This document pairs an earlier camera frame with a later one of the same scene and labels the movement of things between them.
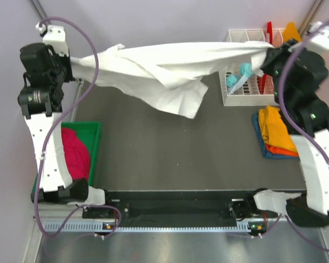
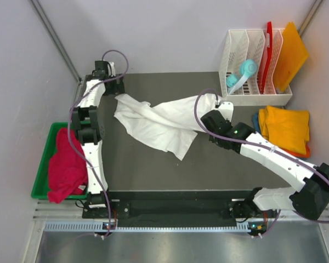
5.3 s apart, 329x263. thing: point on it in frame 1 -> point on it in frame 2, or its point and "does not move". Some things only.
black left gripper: [66, 60] -> [117, 88]
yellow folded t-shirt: [274, 131] does not move
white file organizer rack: [239, 85] does not move
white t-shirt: [176, 73] -> [169, 126]
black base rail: [178, 206] does not move
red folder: [270, 41] does not move
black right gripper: [282, 50] -> [211, 138]
